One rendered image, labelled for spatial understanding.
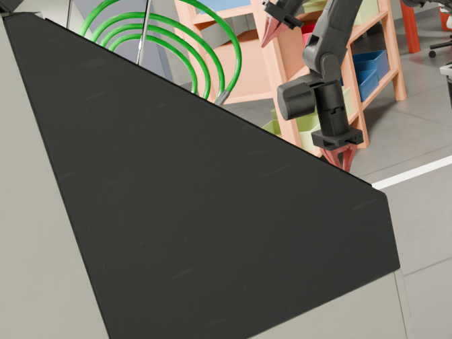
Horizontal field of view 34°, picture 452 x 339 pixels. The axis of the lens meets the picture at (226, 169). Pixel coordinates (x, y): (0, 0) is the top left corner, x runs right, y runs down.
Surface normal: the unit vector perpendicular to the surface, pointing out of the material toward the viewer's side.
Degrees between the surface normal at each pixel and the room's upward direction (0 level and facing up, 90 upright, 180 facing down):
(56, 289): 90
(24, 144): 90
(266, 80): 90
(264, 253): 90
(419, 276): 0
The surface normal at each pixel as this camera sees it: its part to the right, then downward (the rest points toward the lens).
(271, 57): -0.41, 0.37
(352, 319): 0.39, 0.19
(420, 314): -0.24, -0.92
